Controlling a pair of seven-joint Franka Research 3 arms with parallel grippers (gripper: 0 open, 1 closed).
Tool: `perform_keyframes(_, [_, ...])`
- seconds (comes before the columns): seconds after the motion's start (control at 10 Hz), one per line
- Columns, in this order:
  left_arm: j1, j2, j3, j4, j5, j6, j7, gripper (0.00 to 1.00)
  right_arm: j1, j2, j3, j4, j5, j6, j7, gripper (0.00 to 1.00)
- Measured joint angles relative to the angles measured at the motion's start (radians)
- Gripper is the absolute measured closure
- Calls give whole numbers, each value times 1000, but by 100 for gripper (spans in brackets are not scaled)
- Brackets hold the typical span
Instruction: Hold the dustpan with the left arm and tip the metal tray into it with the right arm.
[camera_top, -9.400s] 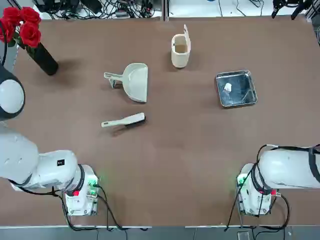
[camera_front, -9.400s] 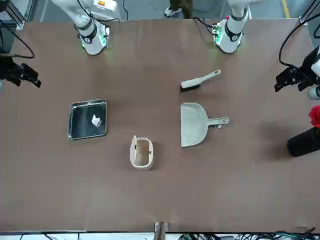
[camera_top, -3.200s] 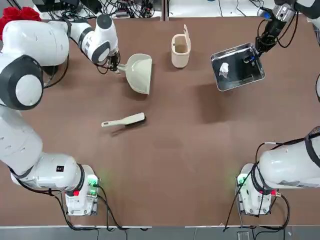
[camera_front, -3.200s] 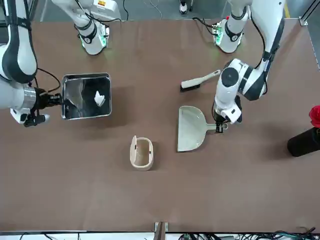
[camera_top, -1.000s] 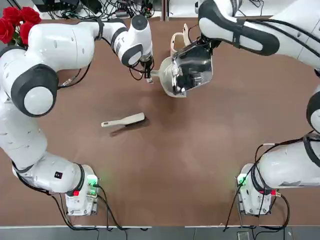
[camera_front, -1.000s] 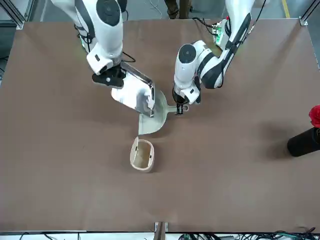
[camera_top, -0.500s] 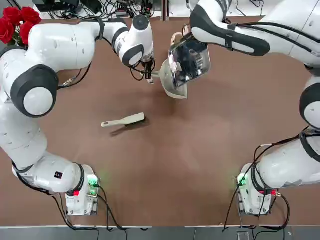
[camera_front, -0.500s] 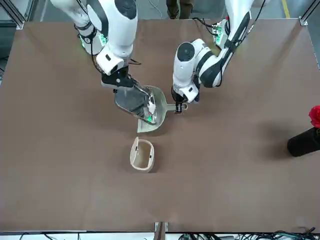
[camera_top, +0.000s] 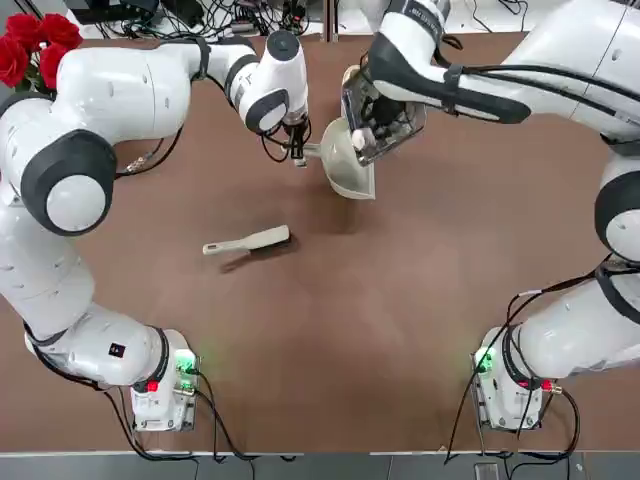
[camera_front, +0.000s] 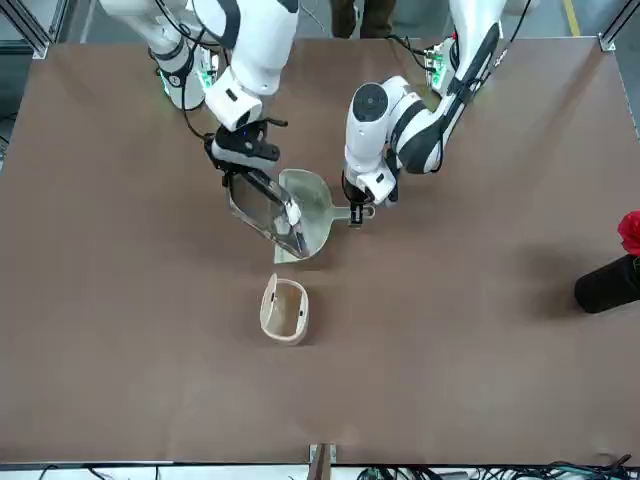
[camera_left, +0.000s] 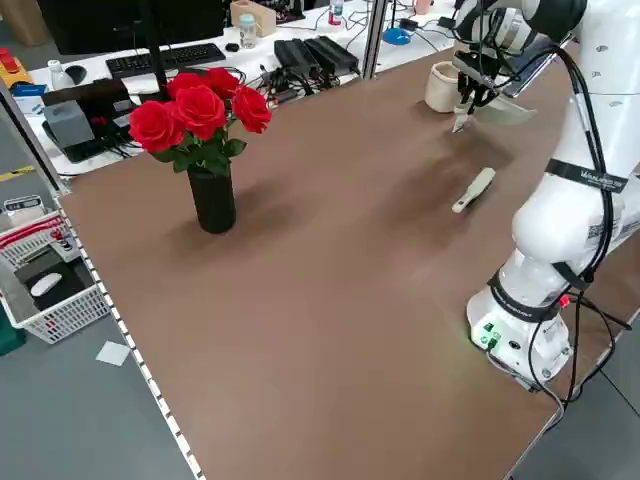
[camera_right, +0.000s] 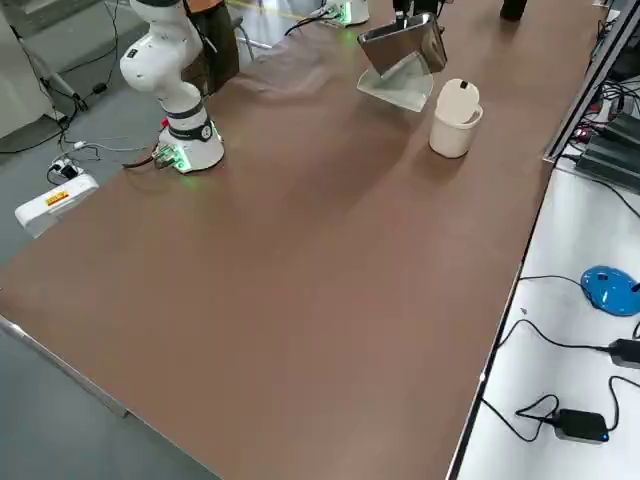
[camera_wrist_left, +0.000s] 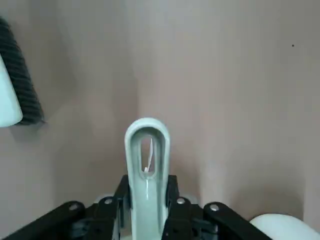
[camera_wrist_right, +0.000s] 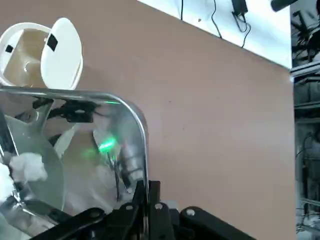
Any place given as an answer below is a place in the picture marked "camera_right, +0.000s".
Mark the small white lidded bin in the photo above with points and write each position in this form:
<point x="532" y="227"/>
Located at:
<point x="452" y="125"/>

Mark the black power adapter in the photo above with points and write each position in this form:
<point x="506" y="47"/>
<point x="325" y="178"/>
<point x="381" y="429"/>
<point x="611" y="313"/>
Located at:
<point x="627" y="352"/>
<point x="582" y="425"/>

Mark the white socket strip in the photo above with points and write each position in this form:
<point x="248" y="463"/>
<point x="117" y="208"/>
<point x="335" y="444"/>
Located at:
<point x="65" y="169"/>

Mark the blue round device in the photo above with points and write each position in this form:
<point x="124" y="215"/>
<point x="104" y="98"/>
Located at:
<point x="610" y="290"/>

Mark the aluminium frame post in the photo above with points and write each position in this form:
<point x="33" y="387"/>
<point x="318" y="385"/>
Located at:
<point x="585" y="80"/>

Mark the white power box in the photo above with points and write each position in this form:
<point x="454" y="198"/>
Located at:
<point x="55" y="202"/>

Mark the rectangular metal tray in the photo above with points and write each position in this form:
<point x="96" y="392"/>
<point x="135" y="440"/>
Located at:
<point x="395" y="47"/>

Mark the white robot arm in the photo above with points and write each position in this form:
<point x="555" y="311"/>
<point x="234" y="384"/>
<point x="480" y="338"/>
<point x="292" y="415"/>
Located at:
<point x="165" y="65"/>
<point x="350" y="10"/>

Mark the person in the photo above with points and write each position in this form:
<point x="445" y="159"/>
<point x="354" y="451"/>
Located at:
<point x="217" y="45"/>

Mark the black power brick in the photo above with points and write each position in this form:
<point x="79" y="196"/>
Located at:
<point x="610" y="162"/>
<point x="625" y="127"/>

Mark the black cylindrical vase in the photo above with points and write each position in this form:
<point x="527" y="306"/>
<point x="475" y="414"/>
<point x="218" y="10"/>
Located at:
<point x="515" y="9"/>

